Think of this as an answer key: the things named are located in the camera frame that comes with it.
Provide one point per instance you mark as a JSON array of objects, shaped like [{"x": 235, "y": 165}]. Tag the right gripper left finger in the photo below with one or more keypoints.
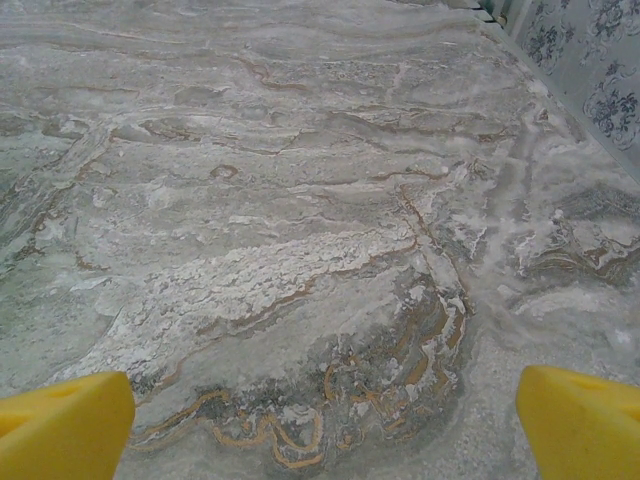
[{"x": 60, "y": 430}]

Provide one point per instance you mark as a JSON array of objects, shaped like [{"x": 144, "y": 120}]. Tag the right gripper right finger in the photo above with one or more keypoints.
[{"x": 585, "y": 430}]

